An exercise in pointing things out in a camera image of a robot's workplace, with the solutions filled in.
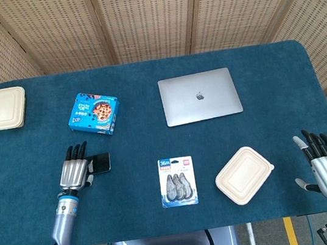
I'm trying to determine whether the beige lidded food container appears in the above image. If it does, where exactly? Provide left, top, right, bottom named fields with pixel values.
left=0, top=85, right=31, bottom=132
left=210, top=142, right=280, bottom=210

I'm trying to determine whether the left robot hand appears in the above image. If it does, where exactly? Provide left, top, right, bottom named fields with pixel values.
left=50, top=140, right=97, bottom=198

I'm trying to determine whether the blue cookie box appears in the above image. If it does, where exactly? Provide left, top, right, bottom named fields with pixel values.
left=63, top=87, right=124, bottom=142

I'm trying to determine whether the blue table mat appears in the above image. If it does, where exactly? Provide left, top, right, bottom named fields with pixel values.
left=0, top=33, right=327, bottom=245

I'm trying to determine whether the silver laptop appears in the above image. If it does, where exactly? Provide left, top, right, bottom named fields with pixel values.
left=156, top=65, right=245, bottom=129

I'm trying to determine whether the correction tape blister pack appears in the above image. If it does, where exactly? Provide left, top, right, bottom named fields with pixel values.
left=156, top=154, right=200, bottom=210

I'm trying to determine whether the bamboo folding screen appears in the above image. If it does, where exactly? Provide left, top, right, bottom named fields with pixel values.
left=0, top=0, right=327, bottom=215

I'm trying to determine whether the black smartphone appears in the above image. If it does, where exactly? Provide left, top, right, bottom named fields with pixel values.
left=85, top=152, right=113, bottom=176

